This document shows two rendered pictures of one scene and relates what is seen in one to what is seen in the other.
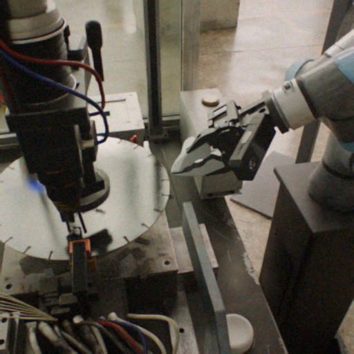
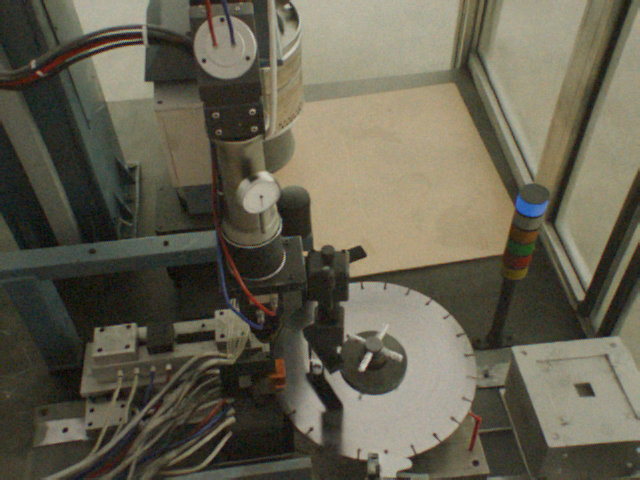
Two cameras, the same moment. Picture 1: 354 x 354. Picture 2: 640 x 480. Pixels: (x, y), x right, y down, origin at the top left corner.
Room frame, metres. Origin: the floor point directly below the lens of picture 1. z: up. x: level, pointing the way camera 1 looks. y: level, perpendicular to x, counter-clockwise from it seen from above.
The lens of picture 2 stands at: (0.54, -0.47, 1.99)
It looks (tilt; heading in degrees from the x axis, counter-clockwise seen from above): 49 degrees down; 96
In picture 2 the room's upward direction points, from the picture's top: 2 degrees counter-clockwise
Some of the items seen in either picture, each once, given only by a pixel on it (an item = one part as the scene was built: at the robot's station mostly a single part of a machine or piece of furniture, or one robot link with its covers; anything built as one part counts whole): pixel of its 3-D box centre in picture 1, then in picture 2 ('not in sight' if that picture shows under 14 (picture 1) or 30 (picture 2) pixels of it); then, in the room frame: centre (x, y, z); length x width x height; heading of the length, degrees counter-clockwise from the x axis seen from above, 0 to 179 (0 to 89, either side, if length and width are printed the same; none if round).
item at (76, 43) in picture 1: (74, 98); (328, 296); (0.50, 0.14, 1.17); 0.06 x 0.05 x 0.20; 2
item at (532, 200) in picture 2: not in sight; (532, 200); (0.80, 0.37, 1.14); 0.05 x 0.04 x 0.03; 101
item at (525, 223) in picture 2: not in sight; (528, 214); (0.80, 0.37, 1.11); 0.05 x 0.04 x 0.03; 101
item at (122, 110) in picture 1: (108, 137); (574, 412); (0.90, 0.18, 0.82); 0.18 x 0.18 x 0.15; 11
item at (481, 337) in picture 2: not in sight; (494, 337); (0.80, 0.37, 0.76); 0.09 x 0.03 x 0.03; 11
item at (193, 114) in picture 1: (209, 140); not in sight; (0.89, -0.09, 0.82); 0.28 x 0.11 x 0.15; 11
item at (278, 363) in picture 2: (82, 275); (253, 377); (0.37, 0.14, 0.95); 0.10 x 0.03 x 0.07; 11
